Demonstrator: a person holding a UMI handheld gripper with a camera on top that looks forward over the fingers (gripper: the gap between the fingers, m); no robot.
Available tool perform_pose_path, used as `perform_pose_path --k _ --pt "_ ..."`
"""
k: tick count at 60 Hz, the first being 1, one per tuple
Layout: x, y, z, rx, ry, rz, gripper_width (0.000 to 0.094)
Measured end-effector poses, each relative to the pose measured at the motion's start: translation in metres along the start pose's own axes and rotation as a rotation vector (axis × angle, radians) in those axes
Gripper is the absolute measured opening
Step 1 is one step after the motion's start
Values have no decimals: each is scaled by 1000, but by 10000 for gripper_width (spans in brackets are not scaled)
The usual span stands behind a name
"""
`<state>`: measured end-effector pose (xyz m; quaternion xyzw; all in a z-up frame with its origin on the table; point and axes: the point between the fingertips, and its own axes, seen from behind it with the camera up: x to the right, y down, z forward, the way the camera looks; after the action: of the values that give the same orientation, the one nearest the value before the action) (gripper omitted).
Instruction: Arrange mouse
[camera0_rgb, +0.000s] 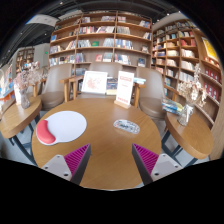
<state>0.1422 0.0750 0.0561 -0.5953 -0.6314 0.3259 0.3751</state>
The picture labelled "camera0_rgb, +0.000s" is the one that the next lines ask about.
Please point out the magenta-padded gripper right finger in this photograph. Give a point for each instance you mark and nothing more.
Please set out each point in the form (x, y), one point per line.
(147, 159)

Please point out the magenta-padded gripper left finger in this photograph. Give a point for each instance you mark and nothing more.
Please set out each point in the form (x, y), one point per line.
(76, 159)

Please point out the transparent computer mouse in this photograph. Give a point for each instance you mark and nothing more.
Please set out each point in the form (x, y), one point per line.
(126, 126)

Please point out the white mouse pad, red rest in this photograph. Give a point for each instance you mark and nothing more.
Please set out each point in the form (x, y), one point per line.
(65, 126)

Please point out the round wooden side table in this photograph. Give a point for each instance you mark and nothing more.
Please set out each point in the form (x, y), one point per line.
(18, 116)
(191, 138)

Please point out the stack of colourful books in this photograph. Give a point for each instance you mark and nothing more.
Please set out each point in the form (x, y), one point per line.
(171, 106)

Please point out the glass vase, pale dried flowers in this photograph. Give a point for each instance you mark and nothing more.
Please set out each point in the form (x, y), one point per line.
(185, 115)

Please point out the brown padded armchair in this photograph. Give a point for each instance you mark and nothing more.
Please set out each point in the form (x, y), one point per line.
(151, 95)
(111, 68)
(53, 90)

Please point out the white red sign, wooden base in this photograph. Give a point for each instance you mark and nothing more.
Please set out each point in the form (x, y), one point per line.
(125, 87)

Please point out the white framed picture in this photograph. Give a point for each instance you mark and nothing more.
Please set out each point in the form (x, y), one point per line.
(94, 82)

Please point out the glass vase, pink dried flowers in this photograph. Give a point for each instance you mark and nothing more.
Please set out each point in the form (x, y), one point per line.
(25, 98)

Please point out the dark cover book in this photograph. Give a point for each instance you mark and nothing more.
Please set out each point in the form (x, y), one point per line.
(111, 85)

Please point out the small white table sign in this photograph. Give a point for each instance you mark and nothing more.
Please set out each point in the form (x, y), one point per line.
(17, 95)

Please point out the curved wooden bookshelf unit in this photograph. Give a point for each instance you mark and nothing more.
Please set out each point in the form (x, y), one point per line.
(181, 53)

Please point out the small distant wooden bookshelf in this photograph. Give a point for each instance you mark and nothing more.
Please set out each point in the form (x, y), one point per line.
(25, 58)

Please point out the wide wooden bookshelf unit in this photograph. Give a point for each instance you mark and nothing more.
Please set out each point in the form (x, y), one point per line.
(100, 36)

